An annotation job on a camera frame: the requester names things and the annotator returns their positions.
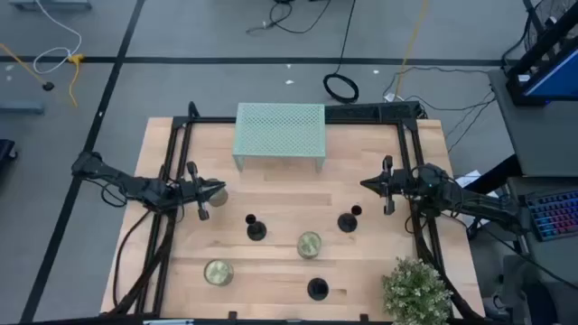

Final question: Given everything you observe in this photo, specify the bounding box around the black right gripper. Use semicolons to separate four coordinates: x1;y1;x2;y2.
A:
359;154;412;217

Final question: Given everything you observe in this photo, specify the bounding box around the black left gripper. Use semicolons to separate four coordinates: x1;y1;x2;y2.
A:
173;161;227;222

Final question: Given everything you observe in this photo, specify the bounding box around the silver ribbed candle jar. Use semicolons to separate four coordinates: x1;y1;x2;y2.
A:
296;230;323;261
207;185;229;209
202;258;235;288

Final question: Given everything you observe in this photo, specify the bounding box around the black candlestick holder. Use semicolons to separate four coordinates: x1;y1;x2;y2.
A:
306;277;330;302
337;204;364;234
244;213;268;242

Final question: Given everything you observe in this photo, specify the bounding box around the black controller box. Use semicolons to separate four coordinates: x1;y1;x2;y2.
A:
324;100;428;124

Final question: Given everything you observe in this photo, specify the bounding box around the pale green mesh shelf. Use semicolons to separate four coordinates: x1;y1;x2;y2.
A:
231;102;328;173

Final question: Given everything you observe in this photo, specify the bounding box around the white paper sheet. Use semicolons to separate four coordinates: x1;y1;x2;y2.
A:
453;169;485;190

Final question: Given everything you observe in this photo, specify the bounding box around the potted green plant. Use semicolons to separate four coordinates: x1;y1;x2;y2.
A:
381;255;454;325

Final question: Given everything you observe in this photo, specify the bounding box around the grey side desk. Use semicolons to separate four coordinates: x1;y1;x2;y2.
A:
487;67;578;178

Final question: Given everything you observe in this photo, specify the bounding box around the backlit rainbow keyboard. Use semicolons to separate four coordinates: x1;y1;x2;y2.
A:
525;189;578;243

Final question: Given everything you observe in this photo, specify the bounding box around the grey keyboard desk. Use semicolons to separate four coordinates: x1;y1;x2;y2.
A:
505;175;578;285

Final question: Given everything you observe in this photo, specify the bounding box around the black monitor blue screen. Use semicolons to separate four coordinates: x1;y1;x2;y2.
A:
505;42;578;107

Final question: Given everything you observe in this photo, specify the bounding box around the grey floor base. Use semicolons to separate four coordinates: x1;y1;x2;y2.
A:
8;0;93;11
0;101;45;115

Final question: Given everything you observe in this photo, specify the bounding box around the black floor fan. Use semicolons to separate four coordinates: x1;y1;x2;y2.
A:
523;0;568;51

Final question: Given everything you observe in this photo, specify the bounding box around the black aluminium table frame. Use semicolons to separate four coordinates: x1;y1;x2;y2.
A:
107;101;487;325

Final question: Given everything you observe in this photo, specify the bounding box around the coiled black floor cable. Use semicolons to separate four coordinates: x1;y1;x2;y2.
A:
322;0;360;104

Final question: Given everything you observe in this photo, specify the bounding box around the orange floor cable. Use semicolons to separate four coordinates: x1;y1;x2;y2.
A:
392;0;430;100

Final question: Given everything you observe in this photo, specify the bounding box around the yellow floor cable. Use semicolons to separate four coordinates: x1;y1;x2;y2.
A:
67;52;86;108

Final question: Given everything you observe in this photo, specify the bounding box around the yellow cord black plug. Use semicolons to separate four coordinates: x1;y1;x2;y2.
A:
0;42;55;91

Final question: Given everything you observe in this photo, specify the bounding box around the white floor cable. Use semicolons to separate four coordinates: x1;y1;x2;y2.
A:
32;0;83;76

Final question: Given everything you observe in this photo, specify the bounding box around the black vertical post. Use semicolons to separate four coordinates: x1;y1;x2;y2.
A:
508;13;578;78

